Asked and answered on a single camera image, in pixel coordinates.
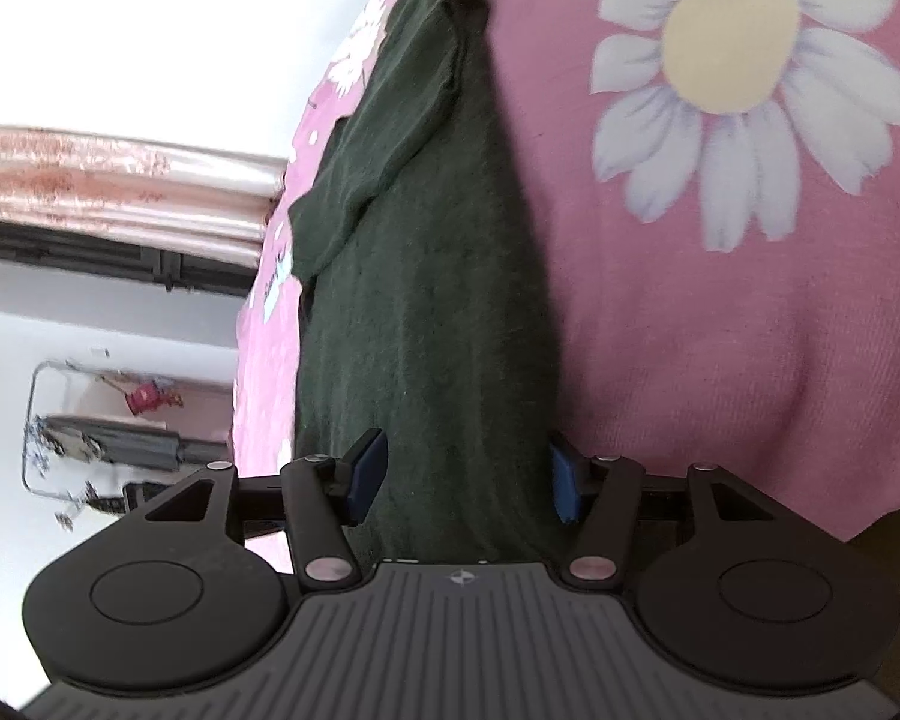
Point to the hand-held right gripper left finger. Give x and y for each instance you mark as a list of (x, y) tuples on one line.
[(367, 474)]

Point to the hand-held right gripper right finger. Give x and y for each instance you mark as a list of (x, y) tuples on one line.
[(567, 481)]

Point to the dark green knit sweater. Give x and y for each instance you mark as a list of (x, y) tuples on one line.
[(435, 315)]

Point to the pink floral bedsheet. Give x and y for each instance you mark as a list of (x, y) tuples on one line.
[(720, 277)]

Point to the beige satin curtain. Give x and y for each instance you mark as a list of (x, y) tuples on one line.
[(120, 180)]

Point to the wall mirror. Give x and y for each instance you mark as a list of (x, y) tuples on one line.
[(120, 442)]

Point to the dark window frame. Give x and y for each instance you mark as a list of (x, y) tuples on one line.
[(120, 262)]

